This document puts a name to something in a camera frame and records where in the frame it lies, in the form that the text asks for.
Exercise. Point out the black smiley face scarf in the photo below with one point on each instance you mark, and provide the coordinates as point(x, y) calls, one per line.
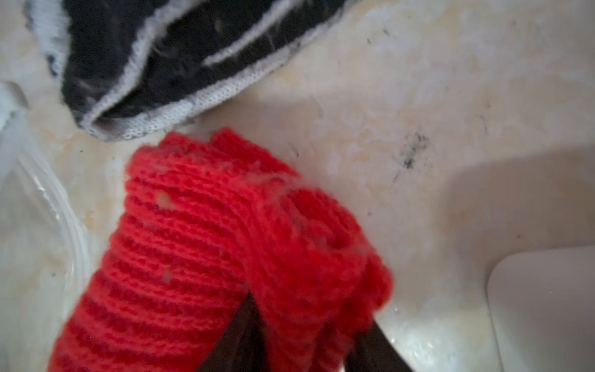
point(127, 69)

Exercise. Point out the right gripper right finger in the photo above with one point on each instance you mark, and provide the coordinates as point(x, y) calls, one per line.
point(374, 353)

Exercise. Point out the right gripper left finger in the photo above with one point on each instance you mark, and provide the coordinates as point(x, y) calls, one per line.
point(241, 347)

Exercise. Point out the red knitted scarf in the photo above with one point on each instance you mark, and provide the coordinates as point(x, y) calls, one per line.
point(205, 224)

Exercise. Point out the clear plastic vacuum bag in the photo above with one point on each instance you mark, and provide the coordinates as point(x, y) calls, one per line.
point(45, 263)

